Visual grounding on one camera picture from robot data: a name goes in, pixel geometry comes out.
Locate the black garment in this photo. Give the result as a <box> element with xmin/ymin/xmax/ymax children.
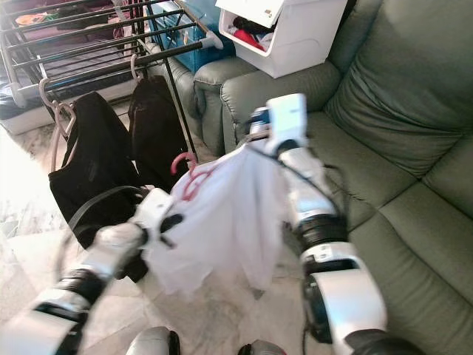
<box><xmin>233</xmin><ymin>16</ymin><xmax>283</xmax><ymax>38</ymax></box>

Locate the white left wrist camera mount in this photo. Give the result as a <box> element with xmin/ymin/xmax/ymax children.
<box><xmin>143</xmin><ymin>187</ymin><xmax>177</xmax><ymax>230</ymax></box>

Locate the black shirt with grey print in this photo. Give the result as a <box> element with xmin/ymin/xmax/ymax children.
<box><xmin>48</xmin><ymin>92</ymin><xmax>146</xmax><ymax>249</ymax></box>

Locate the pink plastic clothes hanger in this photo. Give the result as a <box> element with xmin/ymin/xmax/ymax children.
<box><xmin>169</xmin><ymin>151</ymin><xmax>220</xmax><ymax>203</ymax></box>

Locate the red garment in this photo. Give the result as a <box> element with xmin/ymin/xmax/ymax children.
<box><xmin>231</xmin><ymin>28</ymin><xmax>267</xmax><ymax>52</ymax></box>

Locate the purple bedding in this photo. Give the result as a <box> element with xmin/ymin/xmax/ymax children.
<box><xmin>0</xmin><ymin>2</ymin><xmax>130</xmax><ymax>69</ymax></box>

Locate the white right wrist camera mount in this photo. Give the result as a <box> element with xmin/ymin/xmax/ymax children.
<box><xmin>266</xmin><ymin>93</ymin><xmax>310</xmax><ymax>149</ymax></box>

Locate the white plastic storage box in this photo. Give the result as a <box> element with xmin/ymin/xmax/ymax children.
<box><xmin>215</xmin><ymin>0</ymin><xmax>350</xmax><ymax>81</ymax></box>

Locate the robot left leg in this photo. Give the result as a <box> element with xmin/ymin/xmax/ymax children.
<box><xmin>126</xmin><ymin>328</ymin><xmax>183</xmax><ymax>355</ymax></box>

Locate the blue hard suitcase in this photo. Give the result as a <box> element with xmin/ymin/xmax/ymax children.
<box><xmin>148</xmin><ymin>0</ymin><xmax>223</xmax><ymax>75</ymax></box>

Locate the green leather sofa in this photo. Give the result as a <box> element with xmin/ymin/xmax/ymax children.
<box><xmin>166</xmin><ymin>0</ymin><xmax>473</xmax><ymax>355</ymax></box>

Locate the white shirt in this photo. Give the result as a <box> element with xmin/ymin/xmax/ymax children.
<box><xmin>146</xmin><ymin>141</ymin><xmax>290</xmax><ymax>297</ymax></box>

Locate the metal clothes drying rack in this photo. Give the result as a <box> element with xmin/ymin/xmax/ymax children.
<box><xmin>0</xmin><ymin>0</ymin><xmax>224</xmax><ymax>150</ymax></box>

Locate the robot leg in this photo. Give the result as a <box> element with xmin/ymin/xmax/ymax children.
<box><xmin>126</xmin><ymin>328</ymin><xmax>183</xmax><ymax>355</ymax></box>
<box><xmin>238</xmin><ymin>340</ymin><xmax>290</xmax><ymax>355</ymax></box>

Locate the robot right leg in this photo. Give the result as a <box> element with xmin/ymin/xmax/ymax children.
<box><xmin>238</xmin><ymin>340</ymin><xmax>290</xmax><ymax>355</ymax></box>

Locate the white plastic clothes hanger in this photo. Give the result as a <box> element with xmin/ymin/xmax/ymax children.
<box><xmin>129</xmin><ymin>53</ymin><xmax>146</xmax><ymax>81</ymax></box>
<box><xmin>38</xmin><ymin>77</ymin><xmax>75</xmax><ymax>175</ymax></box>

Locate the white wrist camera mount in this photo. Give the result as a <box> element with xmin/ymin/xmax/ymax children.
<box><xmin>266</xmin><ymin>93</ymin><xmax>310</xmax><ymax>149</ymax></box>
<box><xmin>143</xmin><ymin>187</ymin><xmax>177</xmax><ymax>230</ymax></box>

